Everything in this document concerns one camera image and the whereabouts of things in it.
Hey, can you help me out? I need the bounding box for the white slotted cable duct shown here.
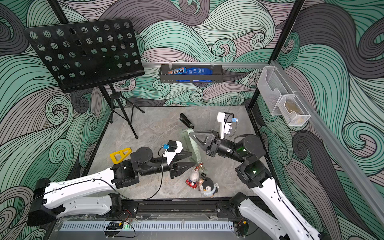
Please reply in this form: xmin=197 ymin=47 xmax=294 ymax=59
xmin=59 ymin=221 xmax=235 ymax=232

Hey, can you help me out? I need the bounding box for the red white plush keychain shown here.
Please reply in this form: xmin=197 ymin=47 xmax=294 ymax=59
xmin=186 ymin=170 xmax=200 ymax=189

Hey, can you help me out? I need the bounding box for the black perforated music stand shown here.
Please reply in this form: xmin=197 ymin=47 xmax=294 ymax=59
xmin=23 ymin=18 xmax=146 ymax=139

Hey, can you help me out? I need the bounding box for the yellow plastic triangle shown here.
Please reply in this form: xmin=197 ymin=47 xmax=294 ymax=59
xmin=110 ymin=148 xmax=132 ymax=164

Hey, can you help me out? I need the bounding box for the blue candy packet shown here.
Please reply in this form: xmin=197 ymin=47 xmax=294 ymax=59
xmin=168 ymin=67 xmax=213 ymax=76

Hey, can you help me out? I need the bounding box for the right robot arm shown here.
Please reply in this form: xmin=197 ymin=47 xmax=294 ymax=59
xmin=189 ymin=131 xmax=331 ymax=240

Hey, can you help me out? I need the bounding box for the black stapler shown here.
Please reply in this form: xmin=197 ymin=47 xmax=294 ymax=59
xmin=180 ymin=113 xmax=195 ymax=129

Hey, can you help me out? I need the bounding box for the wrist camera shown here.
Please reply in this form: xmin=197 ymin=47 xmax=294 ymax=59
xmin=217 ymin=112 xmax=239 ymax=140
xmin=163 ymin=140 xmax=183 ymax=166

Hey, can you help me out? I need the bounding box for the green fabric bag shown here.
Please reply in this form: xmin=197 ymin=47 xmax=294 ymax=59
xmin=181 ymin=129 xmax=203 ymax=164

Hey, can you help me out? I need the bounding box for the black wall-mounted tray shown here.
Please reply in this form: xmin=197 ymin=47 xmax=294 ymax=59
xmin=159 ymin=63 xmax=224 ymax=83

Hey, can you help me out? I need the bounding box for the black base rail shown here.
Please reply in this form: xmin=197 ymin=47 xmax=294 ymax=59
xmin=56 ymin=199 xmax=295 ymax=220

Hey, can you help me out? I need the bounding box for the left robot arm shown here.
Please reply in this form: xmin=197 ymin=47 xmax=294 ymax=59
xmin=27 ymin=147 xmax=194 ymax=227

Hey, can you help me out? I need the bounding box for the large clear plastic bin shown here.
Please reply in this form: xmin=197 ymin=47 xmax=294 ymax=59
xmin=257 ymin=66 xmax=294 ymax=116

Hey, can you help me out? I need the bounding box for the penguin plush keychain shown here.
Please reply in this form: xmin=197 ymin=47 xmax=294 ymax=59
xmin=199 ymin=178 xmax=219 ymax=198

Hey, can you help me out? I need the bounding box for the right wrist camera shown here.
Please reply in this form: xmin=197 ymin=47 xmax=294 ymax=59
xmin=217 ymin=112 xmax=239 ymax=140

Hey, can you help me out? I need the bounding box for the small clear plastic bin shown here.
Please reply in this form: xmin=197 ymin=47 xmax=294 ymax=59
xmin=277 ymin=95 xmax=311 ymax=127

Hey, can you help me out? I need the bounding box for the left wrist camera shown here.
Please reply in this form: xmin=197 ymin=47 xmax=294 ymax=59
xmin=163 ymin=140 xmax=183 ymax=166

